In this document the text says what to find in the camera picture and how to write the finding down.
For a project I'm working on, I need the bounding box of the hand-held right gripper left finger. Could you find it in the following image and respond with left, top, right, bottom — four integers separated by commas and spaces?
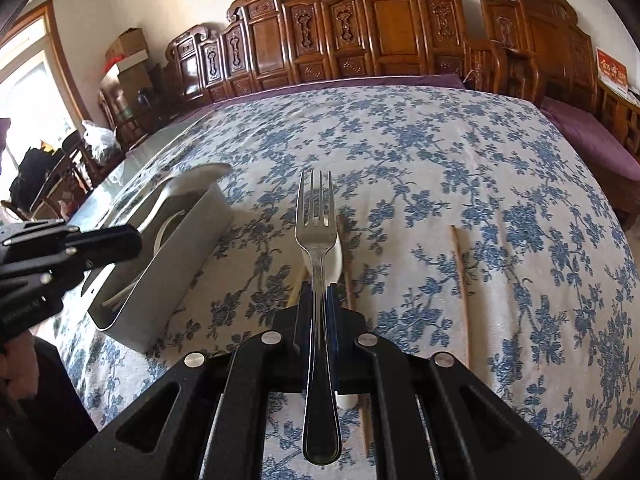
52, 282, 315, 480

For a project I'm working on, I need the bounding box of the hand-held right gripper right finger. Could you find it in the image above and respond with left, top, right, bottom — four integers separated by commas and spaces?
326, 284, 583, 480

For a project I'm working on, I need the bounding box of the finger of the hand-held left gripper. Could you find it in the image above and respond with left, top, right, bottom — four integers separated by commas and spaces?
0, 224, 144, 267
0, 259, 97, 302

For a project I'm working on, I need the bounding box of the white plastic spoon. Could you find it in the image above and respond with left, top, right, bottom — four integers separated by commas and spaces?
102, 285, 136, 312

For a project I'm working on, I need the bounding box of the rectangular metal tin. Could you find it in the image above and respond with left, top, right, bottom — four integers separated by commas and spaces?
67, 162, 236, 353

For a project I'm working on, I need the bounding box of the wooden chopstick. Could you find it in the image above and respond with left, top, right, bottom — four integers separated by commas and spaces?
450, 225, 472, 368
336, 214, 375, 457

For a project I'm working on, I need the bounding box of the wooden chair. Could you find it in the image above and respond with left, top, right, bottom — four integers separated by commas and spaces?
96, 87, 166, 147
0, 130, 98, 221

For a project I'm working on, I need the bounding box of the dark cloth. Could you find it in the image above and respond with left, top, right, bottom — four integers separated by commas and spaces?
0, 335, 98, 463

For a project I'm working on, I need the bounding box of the black bag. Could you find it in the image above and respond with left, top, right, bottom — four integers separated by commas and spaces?
10, 147, 66, 206

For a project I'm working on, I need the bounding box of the clear plastic bag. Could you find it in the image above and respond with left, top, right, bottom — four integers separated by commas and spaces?
81, 120, 123, 163

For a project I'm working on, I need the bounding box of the white flat box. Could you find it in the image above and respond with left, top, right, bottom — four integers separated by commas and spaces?
115, 49, 151, 70

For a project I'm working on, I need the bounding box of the small cardboard box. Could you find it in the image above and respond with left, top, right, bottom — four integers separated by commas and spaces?
105, 27, 148, 63

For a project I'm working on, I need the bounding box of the blue floral tablecloth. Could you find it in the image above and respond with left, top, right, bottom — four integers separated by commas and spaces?
52, 85, 632, 480

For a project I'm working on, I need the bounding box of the purple sofa cushion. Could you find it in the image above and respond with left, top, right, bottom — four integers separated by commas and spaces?
172, 74, 468, 126

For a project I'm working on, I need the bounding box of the purple armchair cushion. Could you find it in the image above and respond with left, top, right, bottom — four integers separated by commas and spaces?
540, 96, 640, 183

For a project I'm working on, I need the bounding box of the carved wooden sofa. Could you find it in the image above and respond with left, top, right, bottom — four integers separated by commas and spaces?
162, 0, 506, 111

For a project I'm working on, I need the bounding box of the carved wooden armchair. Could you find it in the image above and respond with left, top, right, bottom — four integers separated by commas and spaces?
480, 0, 640, 161

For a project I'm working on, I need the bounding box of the red desk calendar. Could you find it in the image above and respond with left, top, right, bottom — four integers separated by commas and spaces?
595, 47, 630, 96

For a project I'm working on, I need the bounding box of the wooden door frame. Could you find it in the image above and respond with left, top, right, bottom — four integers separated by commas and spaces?
0, 0, 96, 171

